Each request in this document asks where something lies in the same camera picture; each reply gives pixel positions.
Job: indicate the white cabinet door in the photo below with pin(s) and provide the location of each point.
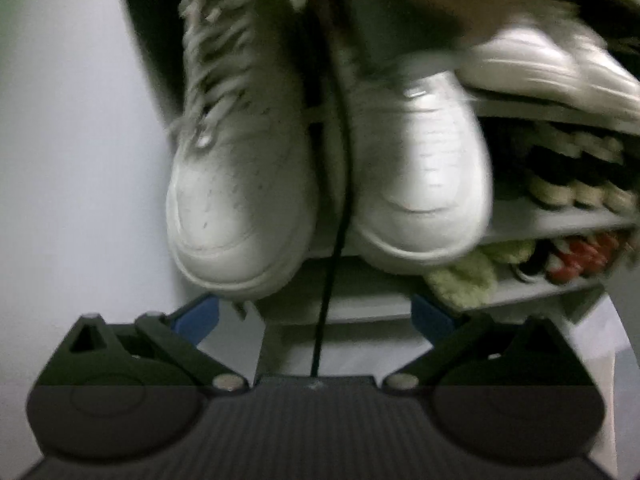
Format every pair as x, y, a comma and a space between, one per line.
75, 135

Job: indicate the white chunky sneaker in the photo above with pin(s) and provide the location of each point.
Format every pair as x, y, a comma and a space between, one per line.
530, 60

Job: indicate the red white sneaker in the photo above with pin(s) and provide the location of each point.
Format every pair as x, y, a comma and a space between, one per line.
607, 252
567, 262

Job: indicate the black shoe cream sole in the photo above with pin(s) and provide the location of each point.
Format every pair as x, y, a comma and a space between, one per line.
590, 180
620, 190
550, 180

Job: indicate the green fuzzy slipper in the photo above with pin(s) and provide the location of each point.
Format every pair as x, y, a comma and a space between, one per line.
462, 280
510, 252

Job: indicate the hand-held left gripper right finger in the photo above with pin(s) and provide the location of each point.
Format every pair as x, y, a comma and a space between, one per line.
432, 316

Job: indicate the grey shoe cabinet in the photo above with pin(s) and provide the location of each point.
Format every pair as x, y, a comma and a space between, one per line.
550, 220

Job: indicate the white sneaker teal logo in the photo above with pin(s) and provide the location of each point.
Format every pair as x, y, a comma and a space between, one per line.
425, 175
235, 210

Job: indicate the black sneaker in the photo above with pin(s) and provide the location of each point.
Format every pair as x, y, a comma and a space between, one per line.
531, 262

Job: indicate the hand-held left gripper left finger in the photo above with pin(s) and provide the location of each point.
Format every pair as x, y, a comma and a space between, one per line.
197, 317

